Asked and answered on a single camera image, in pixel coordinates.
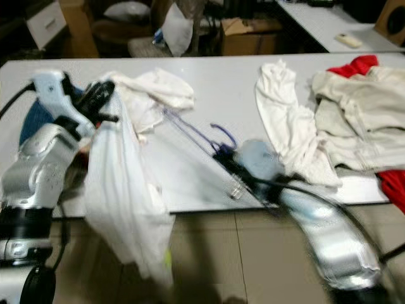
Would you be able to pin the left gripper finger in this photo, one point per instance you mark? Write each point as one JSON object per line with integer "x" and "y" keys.
{"x": 104, "y": 92}
{"x": 109, "y": 118}

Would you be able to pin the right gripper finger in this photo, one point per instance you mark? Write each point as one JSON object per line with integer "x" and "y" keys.
{"x": 224, "y": 151}
{"x": 220, "y": 161}

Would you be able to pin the purple clothes hanger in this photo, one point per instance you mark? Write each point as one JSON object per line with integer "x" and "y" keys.
{"x": 190, "y": 130}

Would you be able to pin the white shirt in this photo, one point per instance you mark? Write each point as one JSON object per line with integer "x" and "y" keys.
{"x": 126, "y": 190}

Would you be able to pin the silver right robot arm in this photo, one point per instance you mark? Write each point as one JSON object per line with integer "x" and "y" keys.
{"x": 335, "y": 247}

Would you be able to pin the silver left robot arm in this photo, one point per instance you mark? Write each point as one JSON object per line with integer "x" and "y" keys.
{"x": 38, "y": 171}

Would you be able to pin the dark blue garment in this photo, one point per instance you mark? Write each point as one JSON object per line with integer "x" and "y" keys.
{"x": 31, "y": 123}

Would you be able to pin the cream white garment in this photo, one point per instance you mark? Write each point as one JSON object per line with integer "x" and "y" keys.
{"x": 164, "y": 88}

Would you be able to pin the dark chair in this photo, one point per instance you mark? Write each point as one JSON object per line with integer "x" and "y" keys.
{"x": 142, "y": 45}

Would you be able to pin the tall cardboard box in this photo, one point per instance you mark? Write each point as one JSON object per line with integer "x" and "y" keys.
{"x": 79, "y": 31}

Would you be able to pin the crumpled white garment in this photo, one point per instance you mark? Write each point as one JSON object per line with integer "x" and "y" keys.
{"x": 285, "y": 114}

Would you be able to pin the white cushion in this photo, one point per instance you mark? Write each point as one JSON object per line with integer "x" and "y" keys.
{"x": 128, "y": 10}

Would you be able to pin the white drawer cabinet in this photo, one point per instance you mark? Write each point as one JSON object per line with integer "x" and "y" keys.
{"x": 47, "y": 24}

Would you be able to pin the white plastic bag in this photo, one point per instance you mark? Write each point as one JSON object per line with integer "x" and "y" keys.
{"x": 177, "y": 31}

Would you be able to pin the brown cardboard box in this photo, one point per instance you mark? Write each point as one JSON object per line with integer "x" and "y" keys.
{"x": 250, "y": 38}

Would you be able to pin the beige garment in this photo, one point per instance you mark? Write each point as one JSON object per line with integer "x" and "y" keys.
{"x": 361, "y": 114}

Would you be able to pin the red garment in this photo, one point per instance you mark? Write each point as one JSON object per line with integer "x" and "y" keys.
{"x": 357, "y": 64}
{"x": 393, "y": 190}

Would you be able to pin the white desk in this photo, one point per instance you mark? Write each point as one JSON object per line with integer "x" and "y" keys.
{"x": 323, "y": 22}

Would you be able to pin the small beige box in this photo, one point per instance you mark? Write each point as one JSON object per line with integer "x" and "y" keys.
{"x": 349, "y": 40}

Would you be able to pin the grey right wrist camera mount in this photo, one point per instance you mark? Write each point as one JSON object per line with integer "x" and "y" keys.
{"x": 261, "y": 158}

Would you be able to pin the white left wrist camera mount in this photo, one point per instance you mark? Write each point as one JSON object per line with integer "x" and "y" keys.
{"x": 52, "y": 92}

